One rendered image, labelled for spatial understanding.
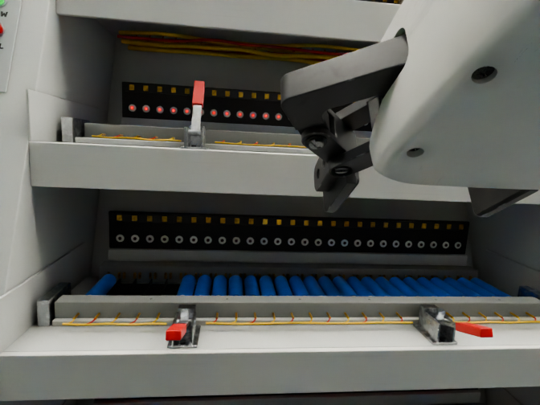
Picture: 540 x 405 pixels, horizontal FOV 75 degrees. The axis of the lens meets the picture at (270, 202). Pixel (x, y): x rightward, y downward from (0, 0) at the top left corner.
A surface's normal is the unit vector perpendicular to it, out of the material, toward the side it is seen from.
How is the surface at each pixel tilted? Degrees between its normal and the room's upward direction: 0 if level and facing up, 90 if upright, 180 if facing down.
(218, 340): 20
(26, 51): 90
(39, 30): 90
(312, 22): 110
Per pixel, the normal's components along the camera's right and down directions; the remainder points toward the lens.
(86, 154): 0.11, 0.16
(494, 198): -0.99, -0.04
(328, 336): 0.05, -0.99
